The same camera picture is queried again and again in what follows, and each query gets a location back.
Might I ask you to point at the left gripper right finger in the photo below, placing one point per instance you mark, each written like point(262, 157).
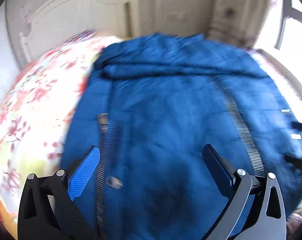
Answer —
point(266, 218)

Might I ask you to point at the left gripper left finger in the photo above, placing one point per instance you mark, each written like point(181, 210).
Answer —
point(47, 209)

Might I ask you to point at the blue puffer jacket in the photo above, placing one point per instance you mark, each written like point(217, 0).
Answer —
point(151, 104)

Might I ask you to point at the floral bed quilt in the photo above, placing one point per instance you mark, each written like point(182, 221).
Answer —
point(36, 113)

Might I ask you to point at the beige striped curtain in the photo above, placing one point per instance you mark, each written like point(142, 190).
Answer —
point(238, 22)

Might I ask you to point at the white wooden headboard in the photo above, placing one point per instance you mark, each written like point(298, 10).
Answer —
point(34, 26)

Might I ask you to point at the dark window frame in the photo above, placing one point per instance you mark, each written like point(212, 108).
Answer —
point(288, 11)

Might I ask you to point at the wall power socket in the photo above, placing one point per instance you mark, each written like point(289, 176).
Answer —
point(177, 16)

